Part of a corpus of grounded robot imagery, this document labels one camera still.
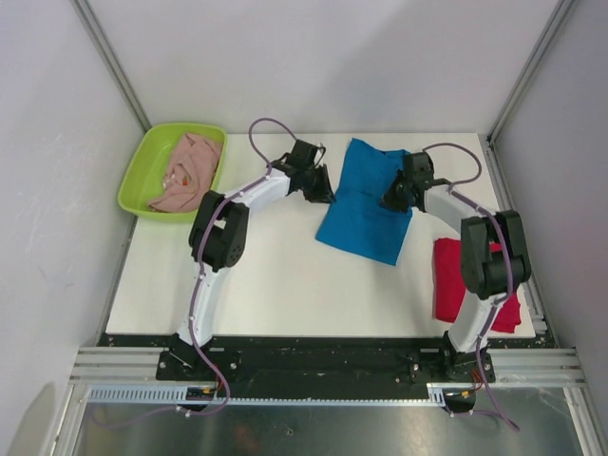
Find blue t shirt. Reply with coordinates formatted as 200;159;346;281
315;138;412;266

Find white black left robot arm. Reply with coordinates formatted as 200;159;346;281
176;140;335;380

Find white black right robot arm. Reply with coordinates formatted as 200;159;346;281
380;152;532;381

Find folded red t shirt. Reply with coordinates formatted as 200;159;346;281
432;237;522;334

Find pink t shirt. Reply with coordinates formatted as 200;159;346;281
147;132;223;213

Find green plastic basin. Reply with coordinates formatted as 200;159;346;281
118;123;228;223

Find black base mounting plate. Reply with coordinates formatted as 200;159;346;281
157;334;496;383

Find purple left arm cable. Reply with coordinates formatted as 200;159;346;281
187;118;305;371

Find left aluminium corner post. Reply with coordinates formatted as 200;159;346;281
70;0;152;133

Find aluminium corner post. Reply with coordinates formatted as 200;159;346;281
486;0;579;146
70;0;152;133

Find right aluminium corner post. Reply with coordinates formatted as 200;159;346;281
486;0;579;146

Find grey slotted cable duct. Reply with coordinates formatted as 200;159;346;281
87;385;446;407

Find aluminium frame rail front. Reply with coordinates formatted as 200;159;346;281
69;348;586;387

